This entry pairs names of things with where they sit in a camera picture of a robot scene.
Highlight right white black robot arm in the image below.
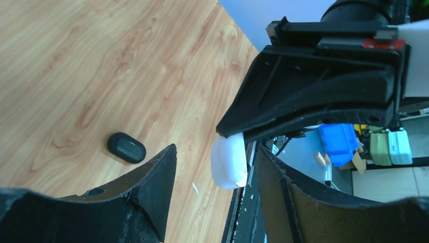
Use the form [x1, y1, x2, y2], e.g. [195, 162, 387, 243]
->
[216, 1, 428, 142]

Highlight black earbud charging case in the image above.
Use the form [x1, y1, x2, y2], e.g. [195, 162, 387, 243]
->
[107, 132, 146, 164]

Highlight white earbud charging case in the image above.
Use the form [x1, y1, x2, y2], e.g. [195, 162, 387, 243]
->
[211, 133, 248, 190]

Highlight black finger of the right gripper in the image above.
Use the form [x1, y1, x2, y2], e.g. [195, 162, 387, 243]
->
[243, 107, 393, 142]
[216, 46, 396, 137]

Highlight blue plastic storage bin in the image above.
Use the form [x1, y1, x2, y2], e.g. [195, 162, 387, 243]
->
[317, 124, 359, 167]

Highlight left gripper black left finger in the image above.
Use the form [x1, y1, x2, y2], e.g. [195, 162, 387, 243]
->
[1, 144, 177, 242]

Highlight green and white boxes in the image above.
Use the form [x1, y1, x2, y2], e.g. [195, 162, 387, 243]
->
[369, 127, 413, 167]

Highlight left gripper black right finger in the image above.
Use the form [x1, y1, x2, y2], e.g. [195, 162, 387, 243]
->
[255, 146, 428, 242]

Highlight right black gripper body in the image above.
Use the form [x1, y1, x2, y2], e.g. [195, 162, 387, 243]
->
[267, 18, 411, 130]

